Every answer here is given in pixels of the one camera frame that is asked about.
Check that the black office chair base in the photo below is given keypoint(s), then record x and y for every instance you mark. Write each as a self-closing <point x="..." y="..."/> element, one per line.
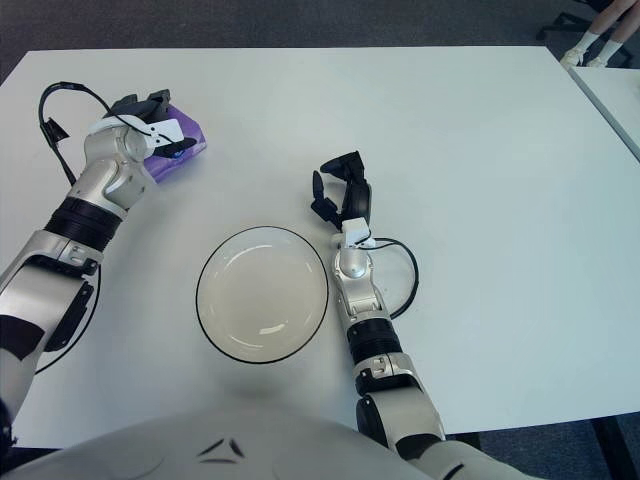
<point x="565" y="22"/>

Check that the black table leg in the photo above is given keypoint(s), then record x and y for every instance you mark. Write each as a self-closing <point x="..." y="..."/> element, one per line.
<point x="612" y="450"/>

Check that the white plate black rim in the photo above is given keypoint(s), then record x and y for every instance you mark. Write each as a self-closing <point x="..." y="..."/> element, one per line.
<point x="260" y="295"/>

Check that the purple tissue paper pack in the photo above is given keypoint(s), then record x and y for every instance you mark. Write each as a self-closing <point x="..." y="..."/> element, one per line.
<point x="189" y="126"/>

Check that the white neighbouring table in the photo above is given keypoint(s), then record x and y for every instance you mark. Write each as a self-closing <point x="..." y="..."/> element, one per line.
<point x="615" y="100"/>

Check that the grey robot torso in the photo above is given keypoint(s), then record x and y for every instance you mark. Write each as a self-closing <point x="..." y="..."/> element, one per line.
<point x="225" y="440"/>

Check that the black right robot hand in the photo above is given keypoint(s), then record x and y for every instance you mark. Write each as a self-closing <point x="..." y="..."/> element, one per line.
<point x="359" y="197"/>

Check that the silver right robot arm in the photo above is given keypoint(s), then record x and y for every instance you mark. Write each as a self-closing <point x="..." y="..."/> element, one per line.
<point x="355" y="265"/>

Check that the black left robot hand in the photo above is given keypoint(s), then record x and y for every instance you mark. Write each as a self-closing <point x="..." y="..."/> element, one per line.
<point x="145" y="107"/>

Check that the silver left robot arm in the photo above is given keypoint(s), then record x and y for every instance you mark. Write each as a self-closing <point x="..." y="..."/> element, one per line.
<point x="105" y="165"/>

